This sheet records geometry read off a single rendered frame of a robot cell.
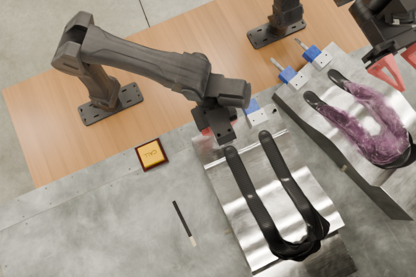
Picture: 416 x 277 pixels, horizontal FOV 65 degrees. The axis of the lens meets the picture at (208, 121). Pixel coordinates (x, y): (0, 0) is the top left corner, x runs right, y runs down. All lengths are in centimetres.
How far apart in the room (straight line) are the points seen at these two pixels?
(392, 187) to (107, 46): 79
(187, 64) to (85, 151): 54
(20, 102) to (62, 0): 126
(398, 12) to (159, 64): 44
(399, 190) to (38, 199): 101
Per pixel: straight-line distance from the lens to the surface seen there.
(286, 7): 102
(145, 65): 63
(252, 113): 93
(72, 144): 110
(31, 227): 111
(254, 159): 93
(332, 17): 126
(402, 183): 103
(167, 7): 218
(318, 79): 108
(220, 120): 72
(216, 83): 68
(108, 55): 64
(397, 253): 114
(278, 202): 91
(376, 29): 74
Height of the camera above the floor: 180
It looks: 75 degrees down
